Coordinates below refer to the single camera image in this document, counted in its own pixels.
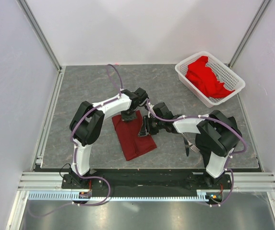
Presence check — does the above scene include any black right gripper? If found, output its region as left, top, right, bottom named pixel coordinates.
left=138, top=115, right=164, bottom=137

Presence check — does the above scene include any bright red cloth in basket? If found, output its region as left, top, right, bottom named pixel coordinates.
left=185, top=56, right=234, bottom=99

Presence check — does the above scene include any black round plate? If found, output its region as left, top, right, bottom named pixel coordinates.
left=195, top=116, right=238, bottom=168

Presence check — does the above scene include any white plastic basket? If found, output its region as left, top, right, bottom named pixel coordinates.
left=175, top=51, right=245, bottom=108

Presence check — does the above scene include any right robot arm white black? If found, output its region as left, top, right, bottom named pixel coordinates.
left=138, top=101, right=243, bottom=189

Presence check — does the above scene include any blue-white cable duct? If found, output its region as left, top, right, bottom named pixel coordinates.
left=28, top=191, right=209, bottom=202

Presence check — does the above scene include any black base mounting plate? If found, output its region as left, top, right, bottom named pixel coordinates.
left=61, top=169, right=232, bottom=190

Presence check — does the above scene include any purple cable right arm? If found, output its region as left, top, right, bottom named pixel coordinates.
left=146, top=99, right=248, bottom=208

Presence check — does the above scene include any silver fork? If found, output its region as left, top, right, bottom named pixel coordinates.
left=182, top=134, right=200, bottom=152

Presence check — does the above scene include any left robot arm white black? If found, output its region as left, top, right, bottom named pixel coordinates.
left=70, top=88, right=148, bottom=188

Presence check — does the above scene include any dark red cloth napkin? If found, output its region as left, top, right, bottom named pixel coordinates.
left=112, top=111, right=157, bottom=161

